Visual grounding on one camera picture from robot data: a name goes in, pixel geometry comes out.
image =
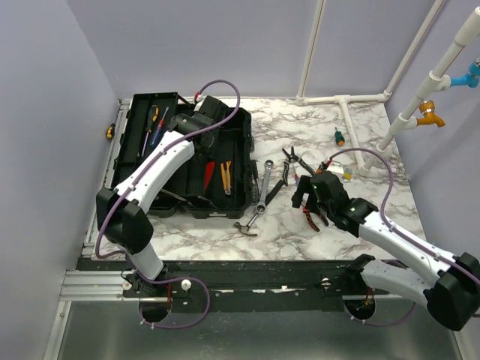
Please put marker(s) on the yellow brass faucet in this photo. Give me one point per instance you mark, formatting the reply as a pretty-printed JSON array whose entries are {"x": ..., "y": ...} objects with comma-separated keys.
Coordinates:
[{"x": 429, "y": 117}]

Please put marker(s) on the silver combination ratchet wrench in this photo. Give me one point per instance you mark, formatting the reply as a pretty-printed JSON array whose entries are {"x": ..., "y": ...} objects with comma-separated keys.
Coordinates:
[{"x": 261, "y": 205}]

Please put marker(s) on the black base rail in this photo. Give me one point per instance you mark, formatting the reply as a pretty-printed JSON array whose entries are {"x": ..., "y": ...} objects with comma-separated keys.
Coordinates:
[{"x": 189, "y": 287}]

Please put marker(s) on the small yellow tool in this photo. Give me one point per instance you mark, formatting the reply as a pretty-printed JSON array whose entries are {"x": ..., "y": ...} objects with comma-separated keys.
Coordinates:
[{"x": 347, "y": 174}]

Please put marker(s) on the black pruner handle piece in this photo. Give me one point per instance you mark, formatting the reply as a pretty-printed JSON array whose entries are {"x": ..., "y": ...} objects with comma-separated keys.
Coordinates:
[{"x": 272, "y": 194}]

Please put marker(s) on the white pvc pipe frame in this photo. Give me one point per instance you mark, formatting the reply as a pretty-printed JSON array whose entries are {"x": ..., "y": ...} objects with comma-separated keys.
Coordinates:
[{"x": 436, "y": 80}]

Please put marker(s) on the black grey wire stripper pliers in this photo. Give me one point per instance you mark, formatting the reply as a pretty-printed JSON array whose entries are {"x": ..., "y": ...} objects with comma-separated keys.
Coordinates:
[{"x": 292, "y": 158}]

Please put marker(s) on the long screwdriver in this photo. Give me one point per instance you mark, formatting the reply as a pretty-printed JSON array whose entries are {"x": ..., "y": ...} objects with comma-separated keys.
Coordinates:
[{"x": 151, "y": 119}]

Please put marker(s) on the claw hammer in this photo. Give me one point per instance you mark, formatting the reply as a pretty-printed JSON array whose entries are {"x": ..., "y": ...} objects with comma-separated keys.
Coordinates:
[{"x": 245, "y": 230}]

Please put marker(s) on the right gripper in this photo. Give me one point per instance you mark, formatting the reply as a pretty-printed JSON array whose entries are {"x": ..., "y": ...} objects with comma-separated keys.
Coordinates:
[{"x": 305, "y": 186}]

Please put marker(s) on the blue pipe valve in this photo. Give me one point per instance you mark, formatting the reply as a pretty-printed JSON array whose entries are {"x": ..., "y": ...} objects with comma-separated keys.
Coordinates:
[{"x": 470, "y": 78}]

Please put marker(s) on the red test pen screwdriver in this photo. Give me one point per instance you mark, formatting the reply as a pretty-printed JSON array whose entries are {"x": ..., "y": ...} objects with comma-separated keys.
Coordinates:
[{"x": 158, "y": 123}]

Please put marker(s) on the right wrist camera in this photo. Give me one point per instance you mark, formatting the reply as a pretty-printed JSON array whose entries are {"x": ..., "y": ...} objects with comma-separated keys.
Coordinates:
[{"x": 334, "y": 167}]

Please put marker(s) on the yellow black screwdriver at wall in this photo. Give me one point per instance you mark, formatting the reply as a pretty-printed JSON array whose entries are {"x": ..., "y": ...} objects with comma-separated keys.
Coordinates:
[{"x": 110, "y": 133}]

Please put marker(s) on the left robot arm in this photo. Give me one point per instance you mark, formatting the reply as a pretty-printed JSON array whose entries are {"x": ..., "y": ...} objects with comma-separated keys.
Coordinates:
[{"x": 122, "y": 211}]

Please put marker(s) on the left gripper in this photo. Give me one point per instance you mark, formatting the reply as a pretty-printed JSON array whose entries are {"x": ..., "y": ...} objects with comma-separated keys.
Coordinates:
[{"x": 211, "y": 148}]

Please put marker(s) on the black plastic toolbox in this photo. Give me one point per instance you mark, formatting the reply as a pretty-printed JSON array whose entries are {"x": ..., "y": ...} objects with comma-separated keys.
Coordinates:
[{"x": 184, "y": 191}]

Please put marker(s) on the red black utility knife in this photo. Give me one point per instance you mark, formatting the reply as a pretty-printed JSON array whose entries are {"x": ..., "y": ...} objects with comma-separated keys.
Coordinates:
[{"x": 209, "y": 170}]

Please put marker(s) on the yellow black pruning shears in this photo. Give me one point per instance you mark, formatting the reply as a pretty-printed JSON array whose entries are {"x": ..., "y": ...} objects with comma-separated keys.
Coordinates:
[{"x": 226, "y": 177}]

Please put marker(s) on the green stubby screwdriver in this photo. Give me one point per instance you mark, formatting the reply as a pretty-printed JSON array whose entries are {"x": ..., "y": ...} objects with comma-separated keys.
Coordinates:
[{"x": 338, "y": 137}]

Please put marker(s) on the orange black pliers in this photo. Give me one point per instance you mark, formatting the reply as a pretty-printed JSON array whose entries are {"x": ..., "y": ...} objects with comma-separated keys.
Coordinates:
[{"x": 311, "y": 222}]

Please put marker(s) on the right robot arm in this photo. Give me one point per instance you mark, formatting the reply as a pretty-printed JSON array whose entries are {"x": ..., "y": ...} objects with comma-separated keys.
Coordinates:
[{"x": 447, "y": 285}]

